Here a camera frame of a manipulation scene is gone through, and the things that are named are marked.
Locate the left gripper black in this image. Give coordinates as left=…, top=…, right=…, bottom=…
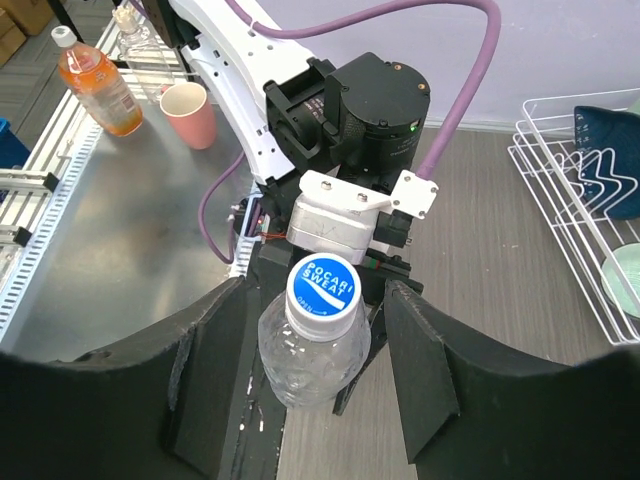
left=257, top=217, right=423, bottom=414

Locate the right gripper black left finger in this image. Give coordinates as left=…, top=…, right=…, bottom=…
left=1, top=277, right=247, bottom=479

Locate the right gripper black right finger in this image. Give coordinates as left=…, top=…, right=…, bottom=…
left=385, top=281, right=639, bottom=479

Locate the clear unlabelled plastic bottle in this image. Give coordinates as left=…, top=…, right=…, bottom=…
left=258, top=293, right=371, bottom=409

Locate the blue pocari sweat cap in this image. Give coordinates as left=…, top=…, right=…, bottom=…
left=285, top=253, right=362, bottom=342

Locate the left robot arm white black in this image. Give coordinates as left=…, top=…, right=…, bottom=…
left=144, top=1, right=430, bottom=414

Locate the clear bottle in background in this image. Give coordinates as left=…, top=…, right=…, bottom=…
left=112, top=5, right=174, bottom=104

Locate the orange drink bottle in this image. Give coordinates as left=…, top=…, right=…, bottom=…
left=51, top=25, right=143, bottom=137

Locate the mint green bowl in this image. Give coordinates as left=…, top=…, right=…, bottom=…
left=601, top=243, right=640, bottom=318

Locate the pink cup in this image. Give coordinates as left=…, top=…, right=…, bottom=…
left=159, top=82, right=217, bottom=150

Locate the dark blue plate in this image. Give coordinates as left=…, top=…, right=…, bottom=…
left=574, top=106, right=639, bottom=220

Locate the mint green plate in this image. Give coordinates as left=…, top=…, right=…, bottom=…
left=627, top=99, right=640, bottom=115

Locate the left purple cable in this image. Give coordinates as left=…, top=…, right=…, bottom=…
left=199, top=0, right=502, bottom=264

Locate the slotted cable duct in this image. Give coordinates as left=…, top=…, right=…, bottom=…
left=1, top=119, right=102, bottom=343

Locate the white wire dish rack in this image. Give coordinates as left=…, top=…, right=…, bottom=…
left=508, top=88, right=639, bottom=346

